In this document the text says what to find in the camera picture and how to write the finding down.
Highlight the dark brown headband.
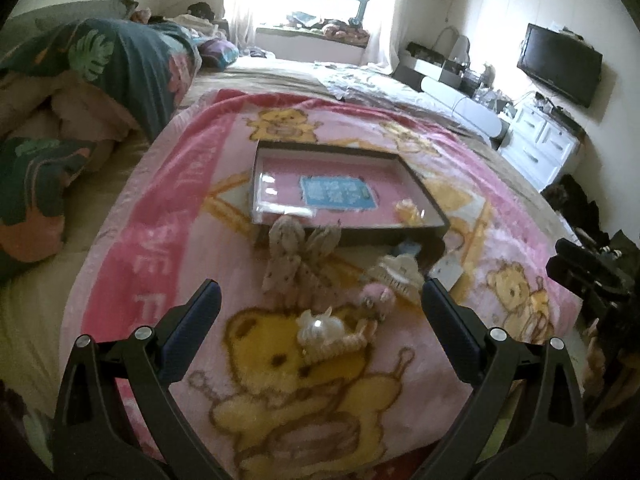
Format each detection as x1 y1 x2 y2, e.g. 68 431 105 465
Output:
416 237 446 275

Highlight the clear plastic packet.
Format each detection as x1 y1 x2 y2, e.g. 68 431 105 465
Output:
394 198 424 228

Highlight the white drawer cabinet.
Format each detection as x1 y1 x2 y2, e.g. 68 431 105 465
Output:
498 92 587 192

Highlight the small blue box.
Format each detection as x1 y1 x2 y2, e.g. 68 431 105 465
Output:
390 240 422 259

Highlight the white cloud hair claw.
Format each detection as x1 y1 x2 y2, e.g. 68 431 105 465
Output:
367 255 425 306

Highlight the white bed footboard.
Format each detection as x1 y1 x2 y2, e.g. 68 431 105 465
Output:
393 53 503 148

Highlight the pink fuzzy hair clip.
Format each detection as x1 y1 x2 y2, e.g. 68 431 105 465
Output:
358 282 396 322

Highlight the shallow black cardboard box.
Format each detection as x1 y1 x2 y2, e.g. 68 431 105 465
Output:
250 141 450 246

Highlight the pearl white hair clip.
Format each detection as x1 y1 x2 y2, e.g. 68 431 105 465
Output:
296 308 378 366

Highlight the beige dotted fabric bow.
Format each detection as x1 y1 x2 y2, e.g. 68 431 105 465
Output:
262 216 342 312

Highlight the pink bear fleece blanket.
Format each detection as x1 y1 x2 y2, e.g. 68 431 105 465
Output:
60 89 582 479

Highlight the dark floral duvet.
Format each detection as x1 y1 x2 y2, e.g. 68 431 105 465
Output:
1 18 202 281

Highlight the purple pillow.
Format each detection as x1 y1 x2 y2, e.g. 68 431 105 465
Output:
198 38 240 70

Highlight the black wall television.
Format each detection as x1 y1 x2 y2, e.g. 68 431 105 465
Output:
516 24 603 107

